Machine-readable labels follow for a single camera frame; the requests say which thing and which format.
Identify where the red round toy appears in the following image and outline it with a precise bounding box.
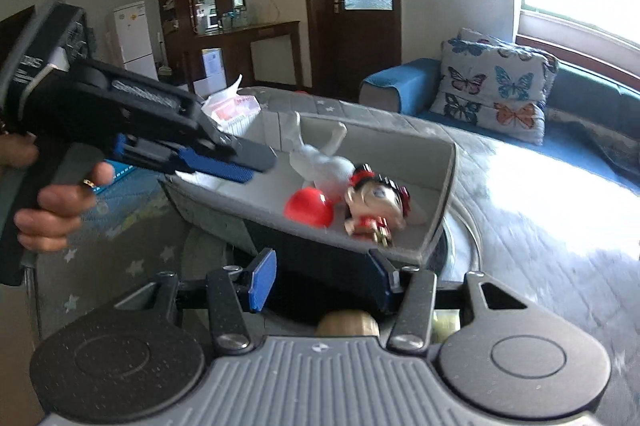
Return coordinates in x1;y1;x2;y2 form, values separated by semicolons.
284;187;333;229

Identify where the white refrigerator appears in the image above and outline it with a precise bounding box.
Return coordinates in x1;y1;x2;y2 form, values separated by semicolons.
112;1;160;81

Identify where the pink tissue pack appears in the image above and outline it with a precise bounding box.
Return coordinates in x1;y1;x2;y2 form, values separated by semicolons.
202;75;261;128

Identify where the green round toy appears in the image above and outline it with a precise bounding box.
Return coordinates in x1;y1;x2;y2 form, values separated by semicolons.
432;310;462;343

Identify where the person's left hand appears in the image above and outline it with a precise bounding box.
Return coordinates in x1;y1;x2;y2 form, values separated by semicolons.
0;133;114;255

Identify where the white plush rabbit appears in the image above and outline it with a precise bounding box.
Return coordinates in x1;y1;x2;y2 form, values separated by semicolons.
289;112;357;193

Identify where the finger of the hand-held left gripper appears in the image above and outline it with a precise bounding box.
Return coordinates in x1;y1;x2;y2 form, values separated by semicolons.
117;133;257;185
216;133;278;172

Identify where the blue dotted tissue box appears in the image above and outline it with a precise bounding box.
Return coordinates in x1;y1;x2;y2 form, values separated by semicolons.
95;158;136;194

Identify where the butterfly print cushion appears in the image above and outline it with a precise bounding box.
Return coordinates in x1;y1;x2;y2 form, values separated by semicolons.
457;27;521;50
430;38;560;146

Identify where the grey cardboard box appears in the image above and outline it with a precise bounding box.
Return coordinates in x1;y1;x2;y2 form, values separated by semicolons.
159;108;458;314

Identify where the dark wooden door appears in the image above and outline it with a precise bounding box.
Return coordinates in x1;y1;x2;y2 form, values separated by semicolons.
300;0;403;96

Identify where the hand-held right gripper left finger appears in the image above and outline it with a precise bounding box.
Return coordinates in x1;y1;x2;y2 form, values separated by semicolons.
114;248;277;355

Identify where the white carton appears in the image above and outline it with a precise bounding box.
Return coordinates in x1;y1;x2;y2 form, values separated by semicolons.
201;47;224;82

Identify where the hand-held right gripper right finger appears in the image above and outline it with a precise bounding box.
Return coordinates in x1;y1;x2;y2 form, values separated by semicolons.
367;250;531;355

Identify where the cartoon doll with red hat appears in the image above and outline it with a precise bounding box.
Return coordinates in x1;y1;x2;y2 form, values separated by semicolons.
344;163;428;248

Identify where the dark wooden cabinet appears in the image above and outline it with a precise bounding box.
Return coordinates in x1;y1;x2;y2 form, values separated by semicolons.
155;0;303;94

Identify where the blue sofa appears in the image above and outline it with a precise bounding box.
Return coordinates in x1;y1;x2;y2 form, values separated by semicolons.
360;58;640;197

